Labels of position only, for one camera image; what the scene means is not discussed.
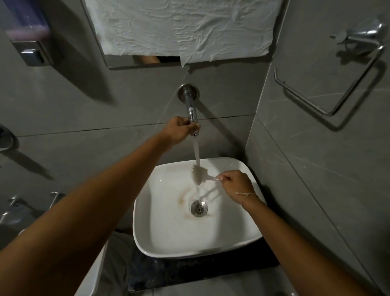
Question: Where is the wall mirror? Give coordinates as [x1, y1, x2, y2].
[80, 0, 289, 69]

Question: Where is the wall soap dispenser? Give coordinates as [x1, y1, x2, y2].
[0, 0, 55, 67]

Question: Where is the thin thread wrist bracelet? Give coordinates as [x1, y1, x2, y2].
[236, 192, 257, 208]

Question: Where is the chrome towel ring holder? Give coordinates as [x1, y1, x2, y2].
[273, 18, 386, 117]

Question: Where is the chrome wall faucet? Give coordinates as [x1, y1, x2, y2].
[178, 84, 200, 136]

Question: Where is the white brush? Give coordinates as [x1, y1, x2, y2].
[190, 163, 221, 187]

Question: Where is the white ceramic sink basin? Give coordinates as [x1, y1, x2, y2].
[132, 157, 267, 260]

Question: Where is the white toilet cistern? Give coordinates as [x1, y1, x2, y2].
[74, 240, 109, 296]

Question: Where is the chrome wall fixture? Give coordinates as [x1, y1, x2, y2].
[0, 124, 15, 152]

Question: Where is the person's right forearm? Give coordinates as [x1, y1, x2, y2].
[242, 194, 372, 296]

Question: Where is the person's right hand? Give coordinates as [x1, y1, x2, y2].
[218, 170, 257, 210]

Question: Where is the chrome wall hook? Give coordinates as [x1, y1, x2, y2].
[0, 195, 25, 225]
[48, 191, 66, 210]

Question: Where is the running water stream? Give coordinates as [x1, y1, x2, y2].
[192, 135, 202, 169]

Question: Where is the person's left hand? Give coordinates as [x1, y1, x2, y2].
[163, 116, 200, 146]

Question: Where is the person's left forearm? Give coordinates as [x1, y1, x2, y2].
[0, 131, 176, 296]

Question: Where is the chrome sink drain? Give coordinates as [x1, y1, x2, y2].
[189, 200, 209, 218]

